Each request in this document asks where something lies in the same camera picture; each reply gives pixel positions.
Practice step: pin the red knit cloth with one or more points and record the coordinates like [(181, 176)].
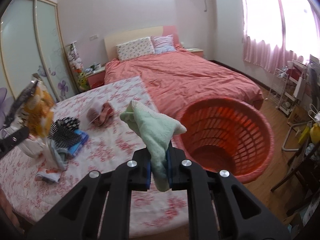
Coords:
[(106, 114)]

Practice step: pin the yellow bottle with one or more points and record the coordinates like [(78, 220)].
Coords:
[(315, 133)]

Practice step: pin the glass sliding wardrobe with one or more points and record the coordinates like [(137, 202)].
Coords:
[(31, 43)]

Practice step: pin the black mesh mat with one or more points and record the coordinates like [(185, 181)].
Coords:
[(62, 132)]

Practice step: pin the black chair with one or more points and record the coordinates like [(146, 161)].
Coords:
[(303, 168)]

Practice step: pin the blue wet wipes pack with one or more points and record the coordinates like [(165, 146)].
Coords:
[(74, 150)]

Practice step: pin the salmon pink bed duvet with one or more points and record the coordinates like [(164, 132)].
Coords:
[(178, 78)]

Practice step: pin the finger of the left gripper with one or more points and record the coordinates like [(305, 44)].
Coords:
[(13, 140)]

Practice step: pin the clear plastic food box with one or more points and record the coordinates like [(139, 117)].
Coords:
[(93, 113)]

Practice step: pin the beige pink headboard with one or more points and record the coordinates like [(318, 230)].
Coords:
[(126, 36)]

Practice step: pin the pink striped pillow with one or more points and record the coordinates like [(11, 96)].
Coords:
[(163, 44)]

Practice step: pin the pink curtain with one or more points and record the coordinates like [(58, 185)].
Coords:
[(277, 31)]

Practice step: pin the light green towel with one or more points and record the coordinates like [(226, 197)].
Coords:
[(156, 131)]

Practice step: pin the red plastic laundry basket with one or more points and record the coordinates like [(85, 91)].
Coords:
[(226, 134)]

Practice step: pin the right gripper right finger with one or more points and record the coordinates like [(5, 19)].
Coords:
[(177, 179)]

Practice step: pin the grey sock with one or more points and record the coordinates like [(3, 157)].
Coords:
[(59, 155)]

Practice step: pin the white wire shelf rack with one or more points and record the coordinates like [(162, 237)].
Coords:
[(284, 83)]

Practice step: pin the crumpled printed wrapper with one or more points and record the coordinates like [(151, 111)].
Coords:
[(48, 175)]

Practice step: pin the floral white pillow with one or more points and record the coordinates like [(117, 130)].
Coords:
[(135, 48)]

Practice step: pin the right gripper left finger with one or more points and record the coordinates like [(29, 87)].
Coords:
[(141, 174)]

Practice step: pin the stuffed toy column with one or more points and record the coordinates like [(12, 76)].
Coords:
[(77, 67)]

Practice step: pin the right bedside table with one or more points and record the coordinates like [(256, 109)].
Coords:
[(196, 51)]

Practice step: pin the yellow snack bag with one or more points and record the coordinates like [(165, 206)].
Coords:
[(33, 108)]

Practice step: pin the pink bedside table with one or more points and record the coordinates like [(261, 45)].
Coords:
[(96, 78)]

